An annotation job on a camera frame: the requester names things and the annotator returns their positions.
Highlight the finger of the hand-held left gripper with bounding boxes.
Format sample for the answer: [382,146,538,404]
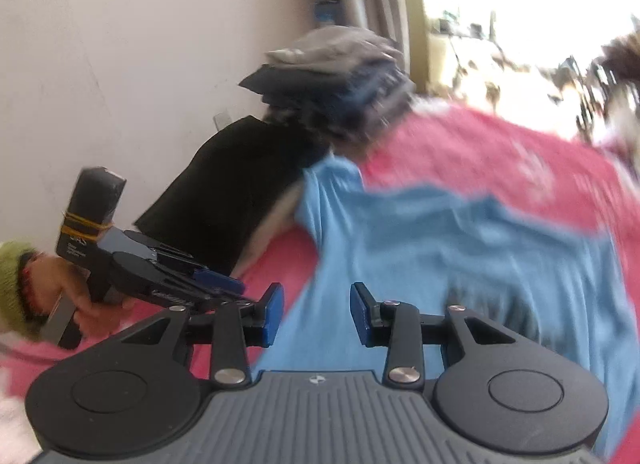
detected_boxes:
[154,248,247,296]
[144,285,254,311]

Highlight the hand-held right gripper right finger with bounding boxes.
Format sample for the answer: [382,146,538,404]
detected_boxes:
[350,281,518,387]

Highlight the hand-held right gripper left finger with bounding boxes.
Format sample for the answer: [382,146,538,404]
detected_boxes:
[120,283,286,387]

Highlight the light blue shirt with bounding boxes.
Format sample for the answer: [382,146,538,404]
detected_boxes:
[260,154,640,464]

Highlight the person's left forearm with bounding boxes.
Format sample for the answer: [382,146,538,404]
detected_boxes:
[0,240,42,341]

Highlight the stack of folded clothes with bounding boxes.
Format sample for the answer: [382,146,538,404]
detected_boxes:
[237,27,417,146]

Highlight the person's left hand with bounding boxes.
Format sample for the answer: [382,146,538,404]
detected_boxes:
[22,252,135,339]

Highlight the black folded garment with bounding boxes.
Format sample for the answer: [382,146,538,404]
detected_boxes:
[134,117,332,276]

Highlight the pink floral blanket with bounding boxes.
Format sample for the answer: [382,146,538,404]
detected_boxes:
[0,99,640,464]

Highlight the blue box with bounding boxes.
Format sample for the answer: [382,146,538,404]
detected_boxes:
[314,0,344,26]

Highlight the folding table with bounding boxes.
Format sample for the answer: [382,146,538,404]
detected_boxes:
[429,19,502,95]

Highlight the black wheelchair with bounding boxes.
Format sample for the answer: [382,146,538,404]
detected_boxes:
[574,57,640,141]

